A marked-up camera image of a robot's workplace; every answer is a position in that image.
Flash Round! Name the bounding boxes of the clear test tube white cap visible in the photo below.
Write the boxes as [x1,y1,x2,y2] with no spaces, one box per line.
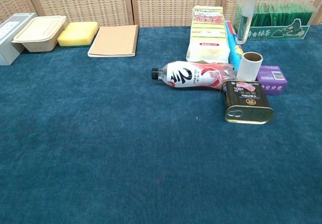
[235,0,260,45]

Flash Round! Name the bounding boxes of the plastic bottle white red label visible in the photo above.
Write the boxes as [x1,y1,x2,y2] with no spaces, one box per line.
[151,60,237,90]

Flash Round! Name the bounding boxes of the blue carpet table cover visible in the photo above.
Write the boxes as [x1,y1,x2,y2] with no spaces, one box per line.
[0,25,322,224]

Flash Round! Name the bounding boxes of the kraft spiral notebook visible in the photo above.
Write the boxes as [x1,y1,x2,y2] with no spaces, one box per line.
[87,24,140,58]

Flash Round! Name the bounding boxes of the yellow snack bag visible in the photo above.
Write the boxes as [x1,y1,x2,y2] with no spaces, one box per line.
[185,5,231,63]

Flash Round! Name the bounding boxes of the black gold luncheon meat can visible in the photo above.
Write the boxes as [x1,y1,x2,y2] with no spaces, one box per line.
[220,80,275,125]

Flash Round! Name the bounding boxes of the blue cling film box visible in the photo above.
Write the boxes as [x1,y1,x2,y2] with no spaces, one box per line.
[224,20,245,71]

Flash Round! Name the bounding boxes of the white paper roll cardboard core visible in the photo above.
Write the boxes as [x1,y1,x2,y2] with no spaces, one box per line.
[236,52,264,82]

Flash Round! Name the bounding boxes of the yellow sponge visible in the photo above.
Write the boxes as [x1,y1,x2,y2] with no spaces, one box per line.
[65,21,99,37]
[57,27,95,48]

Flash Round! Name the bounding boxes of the purple cardboard box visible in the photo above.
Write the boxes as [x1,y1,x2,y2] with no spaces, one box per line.
[255,65,288,96]

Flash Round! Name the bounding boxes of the woven wooden folding screen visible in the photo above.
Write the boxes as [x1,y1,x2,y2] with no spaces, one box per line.
[0,0,322,28]

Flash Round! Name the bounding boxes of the clear box green tea bags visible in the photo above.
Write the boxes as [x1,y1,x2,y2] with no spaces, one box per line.
[233,0,318,41]

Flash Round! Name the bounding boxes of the beige lidded food container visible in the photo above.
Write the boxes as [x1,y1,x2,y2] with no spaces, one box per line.
[11,15,67,53]

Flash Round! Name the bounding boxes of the grey power strip box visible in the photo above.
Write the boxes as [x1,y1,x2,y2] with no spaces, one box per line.
[0,13,38,66]

